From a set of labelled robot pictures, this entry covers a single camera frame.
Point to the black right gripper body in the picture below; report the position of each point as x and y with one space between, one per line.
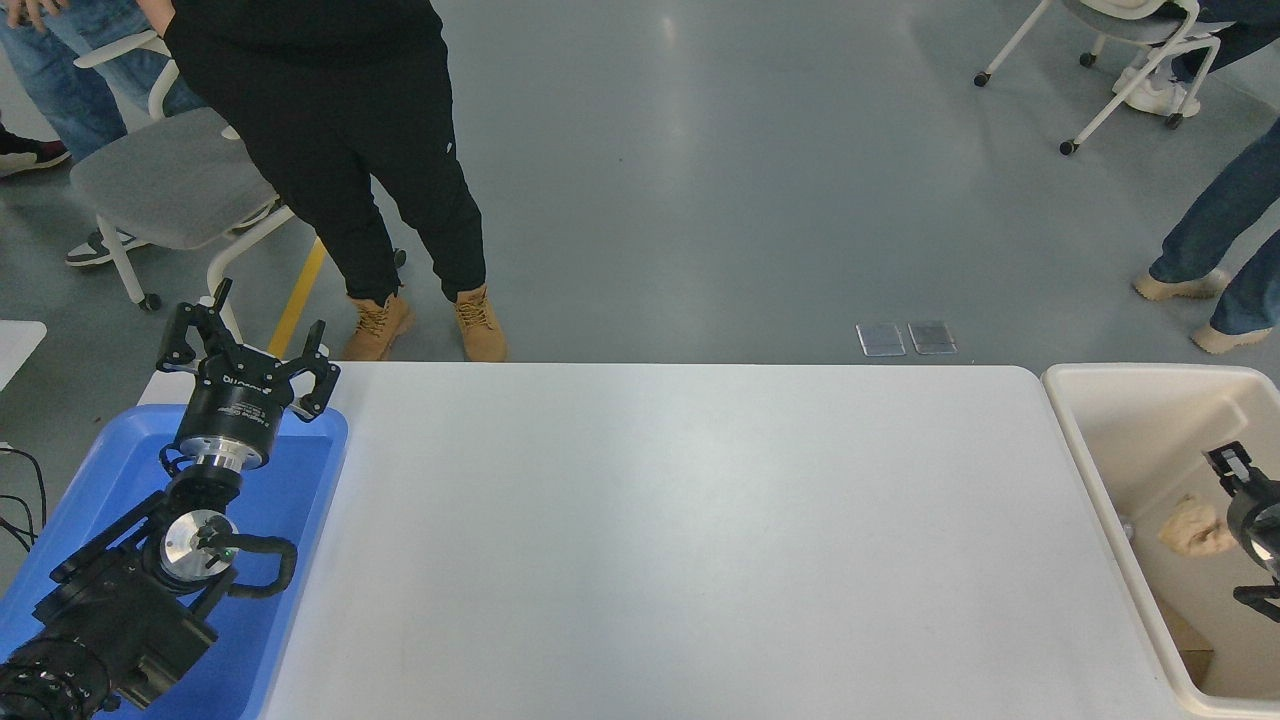
1245 520

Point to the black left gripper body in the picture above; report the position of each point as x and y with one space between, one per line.
235 405

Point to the tan paper ball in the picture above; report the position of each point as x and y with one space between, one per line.
1195 528

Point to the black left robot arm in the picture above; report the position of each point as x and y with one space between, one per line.
120 620

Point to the person's hand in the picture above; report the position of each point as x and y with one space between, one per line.
30 10

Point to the large pale plastic bin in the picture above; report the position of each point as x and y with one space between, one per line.
1150 430

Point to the blue plastic tray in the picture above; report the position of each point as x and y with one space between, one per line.
290 480

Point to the small white table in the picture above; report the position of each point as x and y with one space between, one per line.
15 350

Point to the person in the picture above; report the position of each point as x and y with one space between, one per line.
1150 95
70 90
30 155
330 120
1210 220

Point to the clear floor plate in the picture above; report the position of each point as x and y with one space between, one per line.
932 337
881 339

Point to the grey seat white frame chair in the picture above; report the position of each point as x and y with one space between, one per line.
170 180
1100 10

